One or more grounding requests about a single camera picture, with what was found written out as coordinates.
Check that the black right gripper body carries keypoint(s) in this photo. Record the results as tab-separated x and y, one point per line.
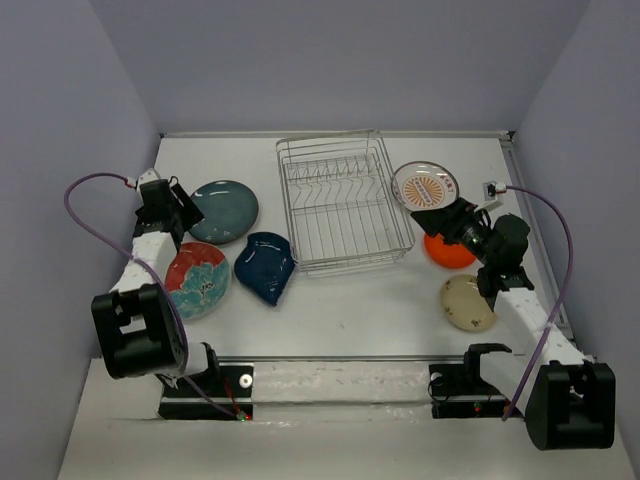
466	230

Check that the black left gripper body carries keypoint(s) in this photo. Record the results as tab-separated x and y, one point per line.
139	212

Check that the teal round plate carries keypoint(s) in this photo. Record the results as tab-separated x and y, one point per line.
230	209

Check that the red and teal floral plate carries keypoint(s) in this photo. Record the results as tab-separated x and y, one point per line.
198	279

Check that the dark blue leaf dish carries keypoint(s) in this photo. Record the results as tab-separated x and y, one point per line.
265	266

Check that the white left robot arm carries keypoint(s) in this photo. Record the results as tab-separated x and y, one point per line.
137	323

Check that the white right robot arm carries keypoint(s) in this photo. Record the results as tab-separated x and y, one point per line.
567	400

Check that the orange round plate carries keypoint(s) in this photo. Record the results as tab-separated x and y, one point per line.
452	257

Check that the white plate with orange sunburst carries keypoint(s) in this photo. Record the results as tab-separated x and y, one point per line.
421	186

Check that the cream floral small plate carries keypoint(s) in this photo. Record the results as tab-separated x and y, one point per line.
463	306

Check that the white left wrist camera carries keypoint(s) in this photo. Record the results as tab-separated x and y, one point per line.
149	175

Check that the stainless wire dish rack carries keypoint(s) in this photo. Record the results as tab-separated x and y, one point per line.
340	211

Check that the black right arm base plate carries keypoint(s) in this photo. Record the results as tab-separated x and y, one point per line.
457	394

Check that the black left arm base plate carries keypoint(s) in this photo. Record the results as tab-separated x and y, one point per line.
228	398

